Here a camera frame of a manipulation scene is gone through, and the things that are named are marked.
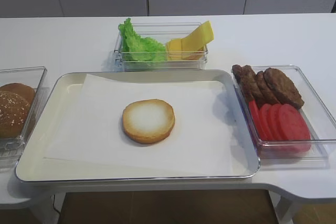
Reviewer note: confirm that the clear patty tomato container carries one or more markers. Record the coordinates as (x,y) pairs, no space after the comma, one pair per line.
(320,122)

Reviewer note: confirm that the clear lettuce cheese container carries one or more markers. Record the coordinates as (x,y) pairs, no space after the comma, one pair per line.
(150,61)

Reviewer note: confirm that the white parchment paper sheet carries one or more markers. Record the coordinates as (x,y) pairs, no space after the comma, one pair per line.
(198,144)

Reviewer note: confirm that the green lettuce leaf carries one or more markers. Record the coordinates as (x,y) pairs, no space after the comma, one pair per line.
(140,48)

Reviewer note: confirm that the bun bottom front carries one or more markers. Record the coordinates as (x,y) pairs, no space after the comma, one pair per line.
(148,121)

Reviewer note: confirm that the front red tomato slice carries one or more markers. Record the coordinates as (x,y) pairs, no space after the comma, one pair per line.
(290,124)

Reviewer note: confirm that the rear brown beef patty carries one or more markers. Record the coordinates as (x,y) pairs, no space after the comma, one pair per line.
(239,76)

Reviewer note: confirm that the flat yellow cheese slices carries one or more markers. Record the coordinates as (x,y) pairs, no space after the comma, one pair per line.
(176,49)

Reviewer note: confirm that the leaning yellow cheese slice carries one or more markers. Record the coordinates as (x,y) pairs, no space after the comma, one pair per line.
(198,38)

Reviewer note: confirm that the clear bun container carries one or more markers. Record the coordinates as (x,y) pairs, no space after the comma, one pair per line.
(12,148)

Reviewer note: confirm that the silver metal tray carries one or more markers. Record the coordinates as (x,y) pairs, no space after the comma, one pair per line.
(35,167)

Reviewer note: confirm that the brown beef patty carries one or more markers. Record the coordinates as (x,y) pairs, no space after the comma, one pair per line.
(239,76)
(265,90)
(283,88)
(249,85)

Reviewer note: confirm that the sesame bun top right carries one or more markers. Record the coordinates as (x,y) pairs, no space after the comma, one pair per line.
(14,111)

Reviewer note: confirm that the red tomato slice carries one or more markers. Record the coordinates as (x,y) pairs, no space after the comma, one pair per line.
(255,115)
(272,119)
(290,124)
(263,112)

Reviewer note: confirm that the front brown beef patty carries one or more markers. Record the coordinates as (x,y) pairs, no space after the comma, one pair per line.
(283,88)

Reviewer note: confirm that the rear red tomato slice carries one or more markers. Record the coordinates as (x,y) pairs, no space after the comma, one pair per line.
(255,115)

